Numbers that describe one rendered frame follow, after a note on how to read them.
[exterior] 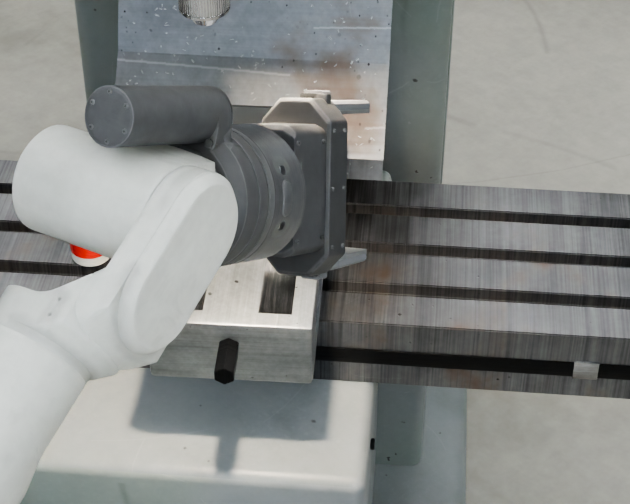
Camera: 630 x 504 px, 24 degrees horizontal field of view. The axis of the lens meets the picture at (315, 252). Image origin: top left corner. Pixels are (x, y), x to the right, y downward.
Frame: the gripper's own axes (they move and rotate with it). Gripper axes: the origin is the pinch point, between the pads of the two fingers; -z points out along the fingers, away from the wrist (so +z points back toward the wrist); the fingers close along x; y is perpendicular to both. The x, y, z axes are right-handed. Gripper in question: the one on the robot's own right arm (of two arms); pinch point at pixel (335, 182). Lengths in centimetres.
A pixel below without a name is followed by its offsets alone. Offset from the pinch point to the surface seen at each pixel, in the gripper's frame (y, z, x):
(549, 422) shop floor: 43, -149, -53
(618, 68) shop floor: 69, -247, 10
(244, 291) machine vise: 21.4, -20.1, -12.1
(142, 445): 31.6, -18.4, -27.6
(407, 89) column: 32, -72, 6
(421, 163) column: 33, -78, -3
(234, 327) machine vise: 20.0, -16.7, -14.8
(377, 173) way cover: 29, -58, -4
